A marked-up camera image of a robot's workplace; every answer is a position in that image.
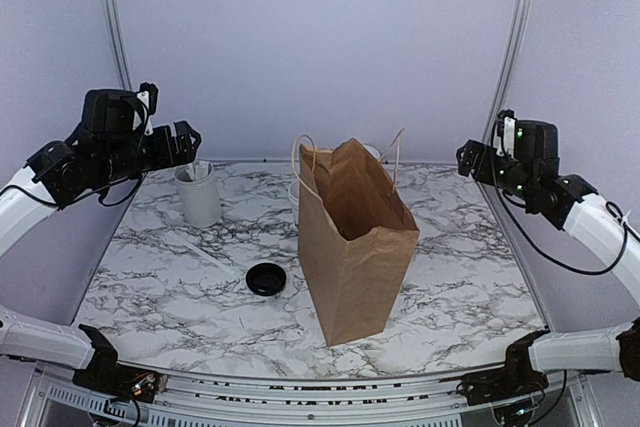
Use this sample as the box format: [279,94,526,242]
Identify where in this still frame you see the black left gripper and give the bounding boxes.
[99,119,202,185]

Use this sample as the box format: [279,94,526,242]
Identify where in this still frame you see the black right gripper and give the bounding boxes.
[456,139,537,202]

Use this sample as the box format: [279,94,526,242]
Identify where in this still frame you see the stack of white paper cups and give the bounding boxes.
[288,180,300,211]

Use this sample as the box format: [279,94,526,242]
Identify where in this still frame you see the brown paper takeout bag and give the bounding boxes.
[291,134,420,346]

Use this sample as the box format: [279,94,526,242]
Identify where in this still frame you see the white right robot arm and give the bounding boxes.
[456,110,639,395]

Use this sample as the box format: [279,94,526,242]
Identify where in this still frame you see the white container with sachets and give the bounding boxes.
[174,160,222,228]

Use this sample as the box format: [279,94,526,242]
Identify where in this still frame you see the orange white ceramic bowl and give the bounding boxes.
[364,144,381,160]

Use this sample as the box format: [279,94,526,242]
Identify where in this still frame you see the white wrapped straw on table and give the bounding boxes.
[165,232,234,274]

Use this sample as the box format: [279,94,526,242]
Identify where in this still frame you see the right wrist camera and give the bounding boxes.
[492,109,516,157]

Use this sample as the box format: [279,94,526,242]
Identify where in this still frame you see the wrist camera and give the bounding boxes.
[492,109,516,157]
[133,82,158,136]

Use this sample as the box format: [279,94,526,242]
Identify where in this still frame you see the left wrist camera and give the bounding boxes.
[133,82,158,136]

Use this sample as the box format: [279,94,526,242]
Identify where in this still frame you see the right aluminium frame post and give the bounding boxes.
[483,0,532,141]

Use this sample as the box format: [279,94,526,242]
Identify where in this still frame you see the aluminium frame post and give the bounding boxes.
[483,0,532,141]
[101,0,132,90]

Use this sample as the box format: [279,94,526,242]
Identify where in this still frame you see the left aluminium frame post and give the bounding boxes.
[101,0,132,90]

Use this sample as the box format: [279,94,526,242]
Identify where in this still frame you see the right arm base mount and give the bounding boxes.
[456,364,549,406]

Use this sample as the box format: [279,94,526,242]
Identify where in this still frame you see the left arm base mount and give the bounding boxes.
[72,341,161,403]

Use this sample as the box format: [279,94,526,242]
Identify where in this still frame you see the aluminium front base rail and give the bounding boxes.
[19,346,601,427]

